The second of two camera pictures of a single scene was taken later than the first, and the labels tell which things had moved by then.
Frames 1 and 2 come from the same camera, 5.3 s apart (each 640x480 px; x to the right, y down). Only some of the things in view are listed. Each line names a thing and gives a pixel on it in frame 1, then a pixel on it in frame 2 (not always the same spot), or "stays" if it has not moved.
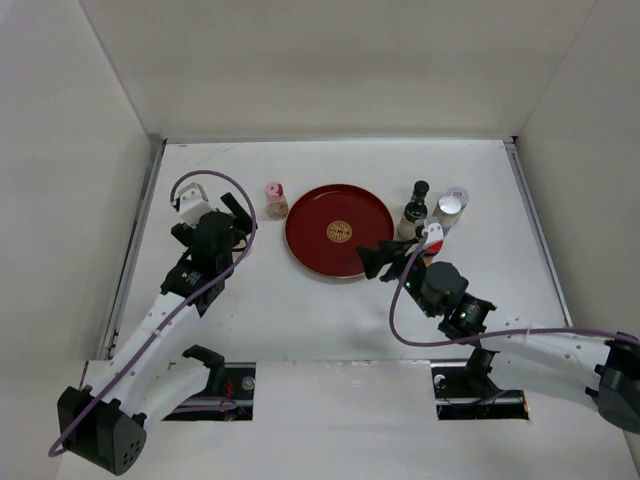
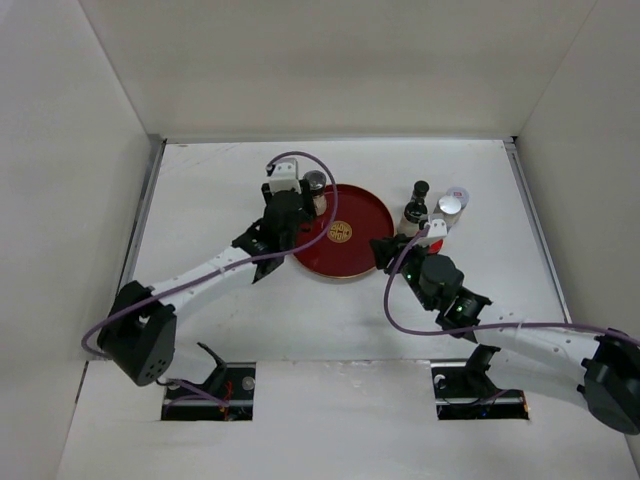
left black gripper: x=240 y=220 → x=306 y=214
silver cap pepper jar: x=447 y=211 stays
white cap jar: x=461 y=193 stays
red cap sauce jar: x=431 y=250 stays
